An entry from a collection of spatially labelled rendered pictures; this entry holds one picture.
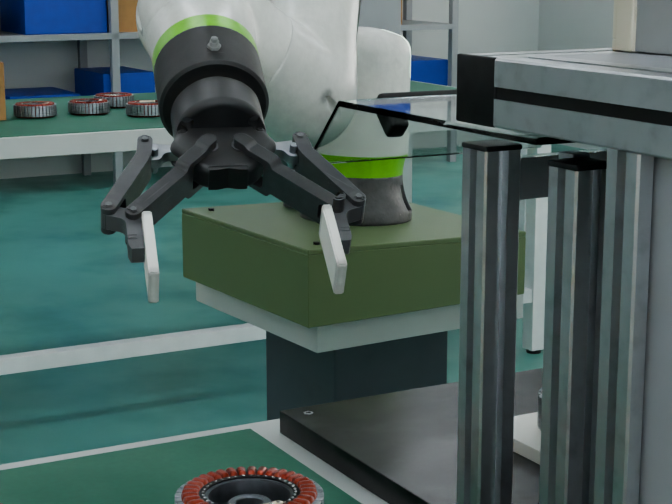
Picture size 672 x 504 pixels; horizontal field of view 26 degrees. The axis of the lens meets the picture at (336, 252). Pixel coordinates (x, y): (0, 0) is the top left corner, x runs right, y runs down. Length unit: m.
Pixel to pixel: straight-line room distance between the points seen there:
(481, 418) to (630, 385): 0.19
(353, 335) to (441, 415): 0.46
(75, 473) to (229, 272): 0.66
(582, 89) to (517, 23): 8.35
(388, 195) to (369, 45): 0.20
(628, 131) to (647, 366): 0.14
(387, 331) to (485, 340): 0.79
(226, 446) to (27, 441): 2.39
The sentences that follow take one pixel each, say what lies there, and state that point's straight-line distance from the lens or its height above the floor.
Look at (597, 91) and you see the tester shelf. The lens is 0.87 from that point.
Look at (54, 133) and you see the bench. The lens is 3.59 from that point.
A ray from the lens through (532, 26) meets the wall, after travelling 9.30.
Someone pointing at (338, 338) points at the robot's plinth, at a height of 0.72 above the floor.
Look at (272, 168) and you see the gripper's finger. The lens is 1.14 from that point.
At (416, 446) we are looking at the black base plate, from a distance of 1.25.
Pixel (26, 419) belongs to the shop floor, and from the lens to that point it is 3.85.
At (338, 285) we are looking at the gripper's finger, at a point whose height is 0.94.
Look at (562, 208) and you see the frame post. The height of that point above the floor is 1.02.
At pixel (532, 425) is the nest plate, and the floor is 0.78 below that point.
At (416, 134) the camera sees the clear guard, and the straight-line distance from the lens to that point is 1.25.
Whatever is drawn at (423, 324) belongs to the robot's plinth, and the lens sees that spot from 1.83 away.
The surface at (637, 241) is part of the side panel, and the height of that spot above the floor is 1.02.
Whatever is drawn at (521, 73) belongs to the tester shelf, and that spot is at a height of 1.11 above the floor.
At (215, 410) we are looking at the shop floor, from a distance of 3.86.
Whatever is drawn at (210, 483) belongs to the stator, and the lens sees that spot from 1.13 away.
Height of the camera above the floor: 1.18
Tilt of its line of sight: 12 degrees down
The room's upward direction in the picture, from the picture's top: straight up
